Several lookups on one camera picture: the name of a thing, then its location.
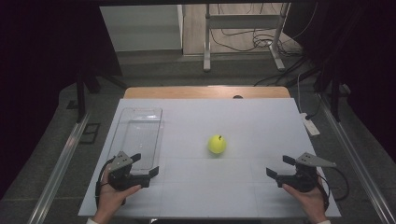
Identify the white metal stand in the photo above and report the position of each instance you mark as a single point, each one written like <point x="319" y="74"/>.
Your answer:
<point x="243" y="21"/>

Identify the person's right hand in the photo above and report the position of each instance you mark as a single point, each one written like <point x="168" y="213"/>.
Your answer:
<point x="311" y="205"/>

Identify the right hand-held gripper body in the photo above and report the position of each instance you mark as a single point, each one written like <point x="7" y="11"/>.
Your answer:
<point x="300" y="180"/>

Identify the white table board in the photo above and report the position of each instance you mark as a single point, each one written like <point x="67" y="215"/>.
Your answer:
<point x="233" y="186"/>

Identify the aluminium rail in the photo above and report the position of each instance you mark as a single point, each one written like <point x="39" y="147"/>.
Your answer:
<point x="59" y="169"/>
<point x="358" y="161"/>

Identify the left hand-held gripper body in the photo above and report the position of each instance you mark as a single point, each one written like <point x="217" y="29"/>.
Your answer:
<point x="123" y="177"/>

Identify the white power strip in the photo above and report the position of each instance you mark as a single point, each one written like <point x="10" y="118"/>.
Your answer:
<point x="311" y="127"/>

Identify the clear plastic container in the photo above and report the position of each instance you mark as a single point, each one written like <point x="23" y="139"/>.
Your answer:
<point x="140" y="133"/>

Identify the black table grommet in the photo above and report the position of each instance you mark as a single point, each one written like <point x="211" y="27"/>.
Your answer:
<point x="237" y="97"/>

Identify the white cabinet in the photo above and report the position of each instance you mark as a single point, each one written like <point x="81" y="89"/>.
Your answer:
<point x="140" y="28"/>

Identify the dark curtain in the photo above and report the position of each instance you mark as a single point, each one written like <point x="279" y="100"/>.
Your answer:
<point x="373" y="62"/>
<point x="37" y="62"/>

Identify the wooden table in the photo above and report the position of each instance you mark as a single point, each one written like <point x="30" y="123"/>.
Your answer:
<point x="186" y="92"/>

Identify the yellow-green apple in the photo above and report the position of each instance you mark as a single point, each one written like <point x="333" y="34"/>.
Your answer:
<point x="217" y="145"/>

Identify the black metal stand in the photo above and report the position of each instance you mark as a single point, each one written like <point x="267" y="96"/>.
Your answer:
<point x="335" y="99"/>
<point x="81" y="99"/>

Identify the person's left hand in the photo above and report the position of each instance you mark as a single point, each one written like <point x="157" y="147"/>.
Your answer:
<point x="109" y="199"/>

